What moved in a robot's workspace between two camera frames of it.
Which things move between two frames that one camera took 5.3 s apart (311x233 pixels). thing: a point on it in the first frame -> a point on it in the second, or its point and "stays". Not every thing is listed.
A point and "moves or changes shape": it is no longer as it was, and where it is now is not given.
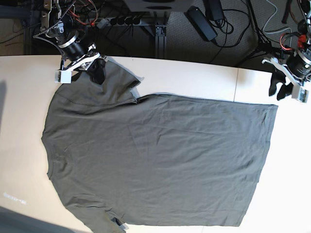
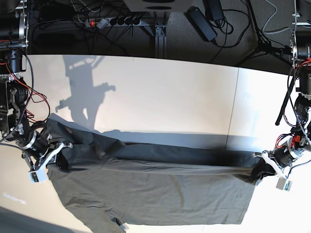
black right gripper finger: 277,76 -> 263,169
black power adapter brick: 200,23 stays
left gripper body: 74,45 -> 36,144
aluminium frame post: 159,30 stays
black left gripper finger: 96,71 -> 61,162
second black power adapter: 213,9 stays
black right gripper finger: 285,90 -> 260,176
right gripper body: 299,65 -> 285,155
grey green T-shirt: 153,161 moves or changes shape
